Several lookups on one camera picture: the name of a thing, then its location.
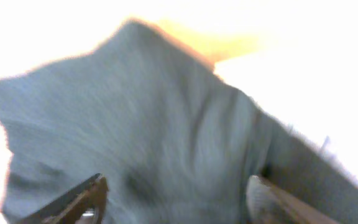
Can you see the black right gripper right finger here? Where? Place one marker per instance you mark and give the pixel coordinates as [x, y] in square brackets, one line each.
[268, 204]

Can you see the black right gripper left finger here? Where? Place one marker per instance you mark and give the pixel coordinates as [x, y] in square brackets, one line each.
[84, 203]

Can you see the black t-shirt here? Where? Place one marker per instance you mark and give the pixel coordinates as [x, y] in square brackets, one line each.
[176, 144]

